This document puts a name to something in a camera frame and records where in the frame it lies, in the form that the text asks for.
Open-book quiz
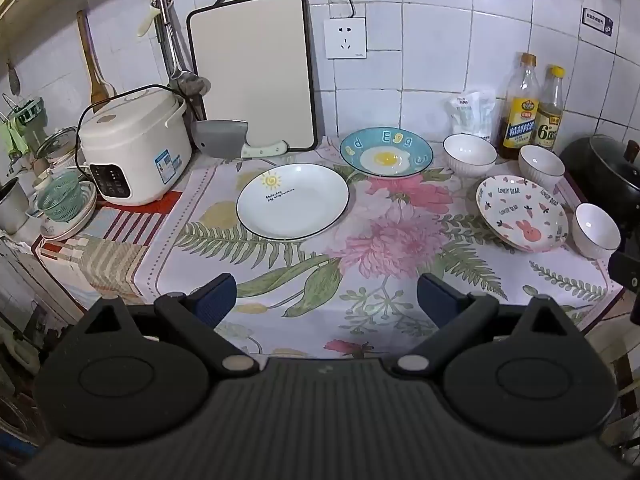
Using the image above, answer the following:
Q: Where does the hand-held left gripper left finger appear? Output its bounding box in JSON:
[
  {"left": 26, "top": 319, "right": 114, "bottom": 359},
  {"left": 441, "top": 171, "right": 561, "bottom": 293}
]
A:
[{"left": 82, "top": 273, "right": 261, "bottom": 377}]

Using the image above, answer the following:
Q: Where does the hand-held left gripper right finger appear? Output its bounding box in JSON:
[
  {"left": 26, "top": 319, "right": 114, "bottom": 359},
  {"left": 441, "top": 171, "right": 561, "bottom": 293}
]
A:
[{"left": 391, "top": 274, "right": 568, "bottom": 378}]

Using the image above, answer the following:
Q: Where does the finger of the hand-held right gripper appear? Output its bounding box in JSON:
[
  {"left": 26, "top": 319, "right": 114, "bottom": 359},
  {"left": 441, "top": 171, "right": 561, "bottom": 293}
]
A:
[{"left": 607, "top": 251, "right": 640, "bottom": 301}]

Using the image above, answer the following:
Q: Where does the white ribbed bowl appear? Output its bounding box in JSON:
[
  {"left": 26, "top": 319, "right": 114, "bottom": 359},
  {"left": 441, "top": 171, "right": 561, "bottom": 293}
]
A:
[
  {"left": 518, "top": 145, "right": 566, "bottom": 191},
  {"left": 571, "top": 203, "right": 622, "bottom": 260},
  {"left": 443, "top": 133, "right": 498, "bottom": 178}
]

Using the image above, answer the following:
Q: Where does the white sun print plate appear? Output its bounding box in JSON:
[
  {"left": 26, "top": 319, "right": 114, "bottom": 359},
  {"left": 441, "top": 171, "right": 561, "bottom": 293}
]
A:
[{"left": 236, "top": 163, "right": 350, "bottom": 241}]

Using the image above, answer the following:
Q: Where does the pink rabbit print plate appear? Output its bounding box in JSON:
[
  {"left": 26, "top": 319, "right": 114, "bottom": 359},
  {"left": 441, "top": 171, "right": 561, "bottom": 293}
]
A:
[{"left": 475, "top": 175, "right": 569, "bottom": 252}]

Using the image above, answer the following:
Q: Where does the blue egg print plate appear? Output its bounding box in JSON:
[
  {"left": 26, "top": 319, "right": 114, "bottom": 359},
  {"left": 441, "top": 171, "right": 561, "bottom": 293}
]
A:
[{"left": 340, "top": 127, "right": 434, "bottom": 178}]

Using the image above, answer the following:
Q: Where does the floral tablecloth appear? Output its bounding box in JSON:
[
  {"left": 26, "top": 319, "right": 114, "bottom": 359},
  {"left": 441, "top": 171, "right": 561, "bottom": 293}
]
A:
[{"left": 145, "top": 135, "right": 626, "bottom": 361}]

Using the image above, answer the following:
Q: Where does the black pot with lid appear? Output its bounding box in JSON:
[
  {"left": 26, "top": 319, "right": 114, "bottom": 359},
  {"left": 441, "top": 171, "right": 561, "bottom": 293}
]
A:
[{"left": 559, "top": 134, "right": 640, "bottom": 231}]

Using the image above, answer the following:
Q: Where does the red striped cloth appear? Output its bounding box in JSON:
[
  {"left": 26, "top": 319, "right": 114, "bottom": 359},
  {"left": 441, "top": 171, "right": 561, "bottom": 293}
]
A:
[{"left": 32, "top": 190, "right": 183, "bottom": 306}]

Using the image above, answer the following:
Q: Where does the steel cleaver knife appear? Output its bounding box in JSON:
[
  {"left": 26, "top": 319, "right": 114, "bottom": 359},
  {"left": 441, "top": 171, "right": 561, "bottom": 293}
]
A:
[{"left": 192, "top": 119, "right": 290, "bottom": 160}]

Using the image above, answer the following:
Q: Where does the white dish stack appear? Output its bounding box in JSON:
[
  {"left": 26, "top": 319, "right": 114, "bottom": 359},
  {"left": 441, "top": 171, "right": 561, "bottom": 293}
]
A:
[{"left": 39, "top": 180, "right": 98, "bottom": 241}]

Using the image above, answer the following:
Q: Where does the clear vinegar bottle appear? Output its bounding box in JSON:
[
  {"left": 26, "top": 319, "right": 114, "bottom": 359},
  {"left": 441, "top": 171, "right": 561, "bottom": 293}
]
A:
[{"left": 531, "top": 65, "right": 566, "bottom": 153}]

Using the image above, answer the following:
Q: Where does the white rice cooker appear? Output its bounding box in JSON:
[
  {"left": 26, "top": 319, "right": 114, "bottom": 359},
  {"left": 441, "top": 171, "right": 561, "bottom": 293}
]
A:
[{"left": 77, "top": 87, "right": 193, "bottom": 206}]

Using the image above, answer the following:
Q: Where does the green strainer basket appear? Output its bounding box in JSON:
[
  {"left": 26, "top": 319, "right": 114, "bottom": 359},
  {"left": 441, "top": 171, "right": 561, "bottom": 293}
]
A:
[{"left": 37, "top": 170, "right": 83, "bottom": 223}]

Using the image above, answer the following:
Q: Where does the yellow label oil bottle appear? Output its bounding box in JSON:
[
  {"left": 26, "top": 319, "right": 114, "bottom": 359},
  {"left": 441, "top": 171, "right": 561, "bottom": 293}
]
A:
[{"left": 497, "top": 52, "right": 542, "bottom": 161}]

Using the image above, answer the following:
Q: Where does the white seasoning bag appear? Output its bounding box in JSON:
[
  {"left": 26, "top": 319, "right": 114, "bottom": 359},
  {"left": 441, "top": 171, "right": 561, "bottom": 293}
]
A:
[{"left": 445, "top": 92, "right": 478, "bottom": 138}]

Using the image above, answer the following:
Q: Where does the clear plastic bag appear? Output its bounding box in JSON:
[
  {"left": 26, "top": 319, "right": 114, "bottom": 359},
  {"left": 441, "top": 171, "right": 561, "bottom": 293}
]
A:
[{"left": 472, "top": 91, "right": 497, "bottom": 142}]

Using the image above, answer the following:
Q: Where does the steel ladle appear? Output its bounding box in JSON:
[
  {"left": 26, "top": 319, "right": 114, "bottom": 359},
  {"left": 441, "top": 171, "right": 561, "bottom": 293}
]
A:
[{"left": 155, "top": 0, "right": 211, "bottom": 106}]

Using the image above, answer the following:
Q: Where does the glass pot lid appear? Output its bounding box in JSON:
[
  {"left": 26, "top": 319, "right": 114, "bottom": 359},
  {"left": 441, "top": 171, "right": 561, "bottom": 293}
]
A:
[{"left": 35, "top": 127, "right": 81, "bottom": 166}]

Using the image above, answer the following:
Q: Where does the steel cup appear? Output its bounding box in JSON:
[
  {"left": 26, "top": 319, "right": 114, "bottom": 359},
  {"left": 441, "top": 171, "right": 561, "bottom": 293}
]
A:
[{"left": 0, "top": 177, "right": 30, "bottom": 236}]

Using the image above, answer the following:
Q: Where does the cream cutting board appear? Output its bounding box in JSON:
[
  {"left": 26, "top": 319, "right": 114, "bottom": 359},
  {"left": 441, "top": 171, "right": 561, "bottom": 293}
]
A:
[{"left": 186, "top": 0, "right": 319, "bottom": 152}]

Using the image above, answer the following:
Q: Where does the wooden spatula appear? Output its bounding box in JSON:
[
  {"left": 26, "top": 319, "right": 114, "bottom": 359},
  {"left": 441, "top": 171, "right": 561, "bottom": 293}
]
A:
[{"left": 76, "top": 10, "right": 117, "bottom": 113}]

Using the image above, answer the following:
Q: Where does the green hanging holder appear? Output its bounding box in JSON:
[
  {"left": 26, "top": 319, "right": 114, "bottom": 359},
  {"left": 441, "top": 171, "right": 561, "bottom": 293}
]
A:
[{"left": 10, "top": 97, "right": 46, "bottom": 128}]

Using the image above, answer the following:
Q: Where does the wall label sticker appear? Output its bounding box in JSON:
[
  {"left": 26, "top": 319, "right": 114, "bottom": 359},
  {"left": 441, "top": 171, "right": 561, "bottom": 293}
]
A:
[{"left": 581, "top": 7, "right": 614, "bottom": 38}]

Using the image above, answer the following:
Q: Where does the white wall socket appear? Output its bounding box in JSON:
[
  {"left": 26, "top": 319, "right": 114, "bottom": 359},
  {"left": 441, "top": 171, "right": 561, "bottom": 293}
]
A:
[{"left": 323, "top": 17, "right": 367, "bottom": 60}]

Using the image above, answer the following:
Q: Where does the cream handled peeler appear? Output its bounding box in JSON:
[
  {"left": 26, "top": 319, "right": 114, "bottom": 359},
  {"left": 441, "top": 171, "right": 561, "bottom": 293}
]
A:
[{"left": 137, "top": 0, "right": 173, "bottom": 38}]

